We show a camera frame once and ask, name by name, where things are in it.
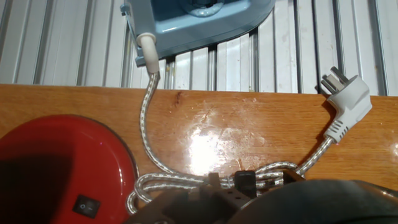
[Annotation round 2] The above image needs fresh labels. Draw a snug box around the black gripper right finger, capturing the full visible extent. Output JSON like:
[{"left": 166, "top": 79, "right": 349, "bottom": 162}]
[{"left": 282, "top": 169, "right": 306, "bottom": 185}]

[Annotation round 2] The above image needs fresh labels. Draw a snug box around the light blue white box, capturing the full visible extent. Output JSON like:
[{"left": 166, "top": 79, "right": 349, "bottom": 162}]
[{"left": 120, "top": 0, "right": 277, "bottom": 67}]

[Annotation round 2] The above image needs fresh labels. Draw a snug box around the red gooseneck desk lamp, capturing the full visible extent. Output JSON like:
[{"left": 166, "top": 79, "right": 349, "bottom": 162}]
[{"left": 0, "top": 114, "right": 139, "bottom": 224}]

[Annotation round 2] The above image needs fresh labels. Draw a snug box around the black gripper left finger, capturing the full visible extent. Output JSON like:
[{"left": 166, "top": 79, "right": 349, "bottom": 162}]
[{"left": 124, "top": 172, "right": 252, "bottom": 224}]

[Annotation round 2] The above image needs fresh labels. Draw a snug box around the glossy wooden board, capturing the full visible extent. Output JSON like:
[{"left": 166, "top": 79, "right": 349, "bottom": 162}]
[{"left": 0, "top": 83, "right": 398, "bottom": 224}]

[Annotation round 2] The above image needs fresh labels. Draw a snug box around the braided iron cord white plug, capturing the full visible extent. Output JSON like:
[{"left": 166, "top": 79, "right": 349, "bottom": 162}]
[{"left": 125, "top": 32, "right": 373, "bottom": 215}]

